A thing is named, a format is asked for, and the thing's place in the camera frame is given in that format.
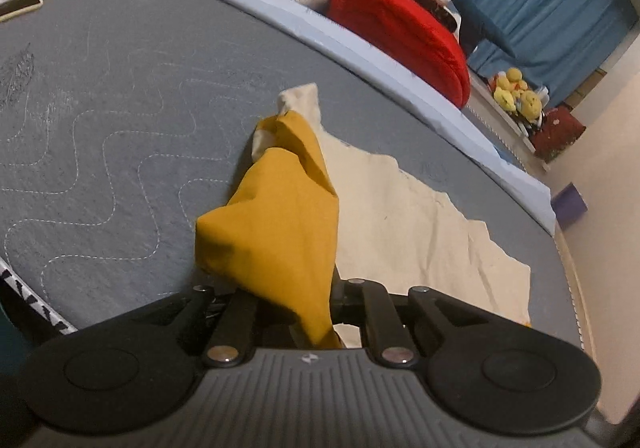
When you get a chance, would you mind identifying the white window ledge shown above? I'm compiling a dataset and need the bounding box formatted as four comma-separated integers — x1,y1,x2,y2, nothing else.
467,77,551,168

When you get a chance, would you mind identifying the light blue folded pad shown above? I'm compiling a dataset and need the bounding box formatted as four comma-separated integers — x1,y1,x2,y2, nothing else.
146,0,557,236

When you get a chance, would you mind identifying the beige and yellow hooded jacket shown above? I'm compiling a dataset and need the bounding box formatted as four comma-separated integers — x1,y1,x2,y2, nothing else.
195,83,532,351

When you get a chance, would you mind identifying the smartphone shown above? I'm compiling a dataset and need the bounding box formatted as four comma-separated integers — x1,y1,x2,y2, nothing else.
0,0,45,23

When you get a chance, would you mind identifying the red fleece blanket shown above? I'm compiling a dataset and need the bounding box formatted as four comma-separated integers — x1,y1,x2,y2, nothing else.
327,0,472,109

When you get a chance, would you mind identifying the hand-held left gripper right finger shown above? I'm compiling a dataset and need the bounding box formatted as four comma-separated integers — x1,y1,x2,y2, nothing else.
329,278,506,369

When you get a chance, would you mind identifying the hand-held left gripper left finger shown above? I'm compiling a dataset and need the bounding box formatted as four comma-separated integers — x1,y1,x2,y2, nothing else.
125,285,260,369

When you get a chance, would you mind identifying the grey quilted bed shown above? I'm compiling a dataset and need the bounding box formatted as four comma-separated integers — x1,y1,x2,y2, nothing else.
0,0,597,364

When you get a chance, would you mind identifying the dark red floral cushion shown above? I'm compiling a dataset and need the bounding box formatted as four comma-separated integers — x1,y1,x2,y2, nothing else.
532,107,587,164

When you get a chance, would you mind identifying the yellow plush toy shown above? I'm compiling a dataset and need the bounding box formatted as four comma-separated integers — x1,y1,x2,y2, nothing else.
517,90,545,123
492,69,527,111

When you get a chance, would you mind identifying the purple box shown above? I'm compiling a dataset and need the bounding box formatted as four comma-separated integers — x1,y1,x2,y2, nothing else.
550,183,589,230

